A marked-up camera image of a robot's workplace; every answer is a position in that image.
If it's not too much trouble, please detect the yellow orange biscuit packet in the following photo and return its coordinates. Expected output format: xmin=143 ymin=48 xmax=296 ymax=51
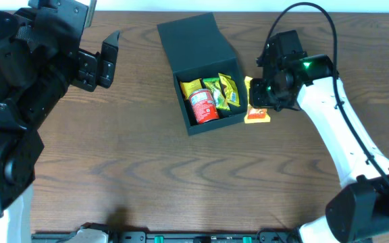
xmin=244 ymin=76 xmax=271 ymax=124

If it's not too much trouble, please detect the plain yellow snack packet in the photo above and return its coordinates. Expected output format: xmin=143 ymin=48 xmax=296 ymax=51
xmin=218 ymin=73 xmax=240 ymax=107

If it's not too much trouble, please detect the green yellow snack packet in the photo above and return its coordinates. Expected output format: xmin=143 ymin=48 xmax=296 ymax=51
xmin=203 ymin=78 xmax=230 ymax=111

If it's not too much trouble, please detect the red cylindrical can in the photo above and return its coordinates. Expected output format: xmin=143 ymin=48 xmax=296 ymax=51
xmin=189 ymin=89 xmax=219 ymax=124

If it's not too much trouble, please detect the small yellow snack packet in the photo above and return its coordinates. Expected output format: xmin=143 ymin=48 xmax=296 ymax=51
xmin=180 ymin=78 xmax=203 ymax=100

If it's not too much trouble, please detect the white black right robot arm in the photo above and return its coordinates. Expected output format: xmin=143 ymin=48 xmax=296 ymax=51
xmin=250 ymin=54 xmax=389 ymax=242

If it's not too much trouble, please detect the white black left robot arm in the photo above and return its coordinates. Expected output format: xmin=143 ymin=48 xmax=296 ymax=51
xmin=0 ymin=0 xmax=120 ymax=242

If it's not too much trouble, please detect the black open gift box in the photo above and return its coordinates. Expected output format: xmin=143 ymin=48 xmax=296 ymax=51
xmin=157 ymin=13 xmax=247 ymax=136

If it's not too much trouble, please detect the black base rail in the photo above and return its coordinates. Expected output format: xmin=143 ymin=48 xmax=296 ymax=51
xmin=31 ymin=223 xmax=302 ymax=243

